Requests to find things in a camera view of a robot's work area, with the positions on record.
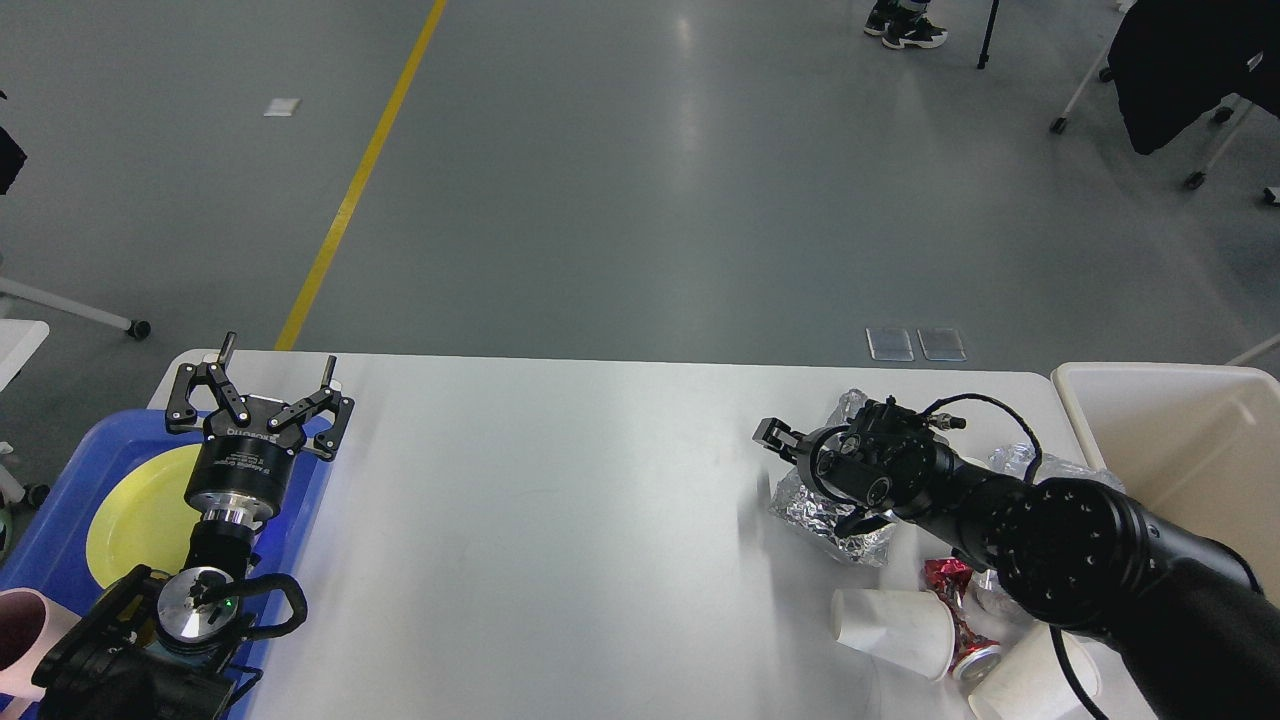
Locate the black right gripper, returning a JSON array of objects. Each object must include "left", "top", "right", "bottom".
[{"left": 751, "top": 400, "right": 946, "bottom": 538}]

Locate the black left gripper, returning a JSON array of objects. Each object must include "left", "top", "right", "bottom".
[{"left": 165, "top": 333, "right": 356, "bottom": 527}]

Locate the silver foil bag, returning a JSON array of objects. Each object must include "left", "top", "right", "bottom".
[{"left": 768, "top": 389, "right": 896, "bottom": 569}]

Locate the yellow plastic plate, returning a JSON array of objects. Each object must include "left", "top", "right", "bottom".
[{"left": 84, "top": 445, "right": 201, "bottom": 589}]

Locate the clear plastic wrap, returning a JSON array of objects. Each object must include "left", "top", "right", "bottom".
[{"left": 970, "top": 443, "right": 1126, "bottom": 626}]

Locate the teal mug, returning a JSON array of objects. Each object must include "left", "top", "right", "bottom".
[{"left": 93, "top": 565, "right": 257, "bottom": 669}]

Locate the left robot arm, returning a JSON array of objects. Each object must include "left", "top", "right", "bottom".
[{"left": 33, "top": 333, "right": 355, "bottom": 719}]

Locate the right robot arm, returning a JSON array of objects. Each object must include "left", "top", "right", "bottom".
[{"left": 753, "top": 398, "right": 1279, "bottom": 719}]

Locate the left floor plate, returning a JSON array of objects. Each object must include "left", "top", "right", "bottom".
[{"left": 865, "top": 327, "right": 915, "bottom": 363}]

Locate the floor plate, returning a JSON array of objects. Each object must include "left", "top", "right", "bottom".
[
  {"left": 865, "top": 327, "right": 915, "bottom": 363},
  {"left": 916, "top": 328, "right": 968, "bottom": 363}
]

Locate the red snack wrapper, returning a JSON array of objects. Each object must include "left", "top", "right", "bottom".
[{"left": 922, "top": 557, "right": 974, "bottom": 606}]

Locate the white paper cup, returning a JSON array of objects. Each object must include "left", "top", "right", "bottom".
[
  {"left": 968, "top": 624, "right": 1084, "bottom": 719},
  {"left": 831, "top": 588, "right": 956, "bottom": 682}
]

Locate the right floor plate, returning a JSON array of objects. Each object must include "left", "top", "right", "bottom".
[{"left": 916, "top": 328, "right": 968, "bottom": 363}]

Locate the red soda can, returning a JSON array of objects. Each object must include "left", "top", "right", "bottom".
[{"left": 948, "top": 620, "right": 1004, "bottom": 688}]

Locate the white side table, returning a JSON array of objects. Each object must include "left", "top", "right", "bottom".
[{"left": 1, "top": 277, "right": 152, "bottom": 389}]

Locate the pink mug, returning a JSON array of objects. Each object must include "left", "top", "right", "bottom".
[{"left": 1, "top": 588, "right": 81, "bottom": 719}]

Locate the beige plastic bin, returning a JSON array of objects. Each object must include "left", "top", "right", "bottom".
[{"left": 1051, "top": 363, "right": 1279, "bottom": 600}]

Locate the black tripod leg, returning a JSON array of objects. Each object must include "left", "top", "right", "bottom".
[{"left": 975, "top": 0, "right": 1002, "bottom": 70}]

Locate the person in black sneakers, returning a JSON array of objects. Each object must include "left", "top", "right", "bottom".
[{"left": 863, "top": 1, "right": 948, "bottom": 50}]

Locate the black jacket on chair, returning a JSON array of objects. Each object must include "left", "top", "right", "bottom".
[{"left": 1050, "top": 1, "right": 1277, "bottom": 156}]

